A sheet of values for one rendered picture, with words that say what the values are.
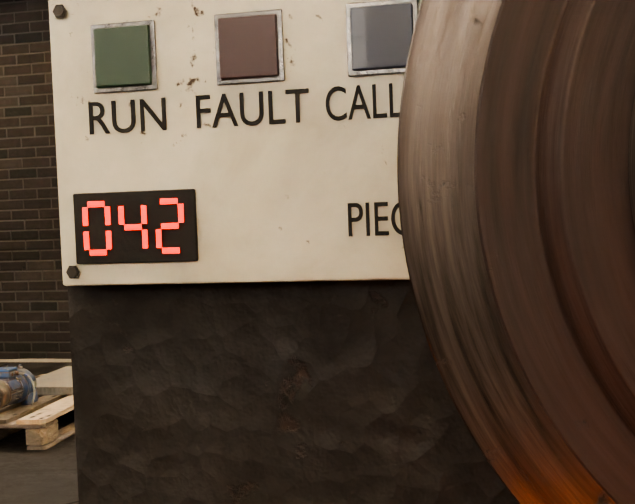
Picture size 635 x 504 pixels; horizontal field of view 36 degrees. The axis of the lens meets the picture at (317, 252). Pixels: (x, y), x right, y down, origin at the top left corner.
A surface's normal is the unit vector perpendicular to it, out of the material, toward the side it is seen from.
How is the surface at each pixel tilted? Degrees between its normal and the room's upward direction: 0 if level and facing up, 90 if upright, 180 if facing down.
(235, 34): 90
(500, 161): 90
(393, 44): 90
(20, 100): 90
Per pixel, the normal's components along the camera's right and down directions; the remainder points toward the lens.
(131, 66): -0.22, 0.06
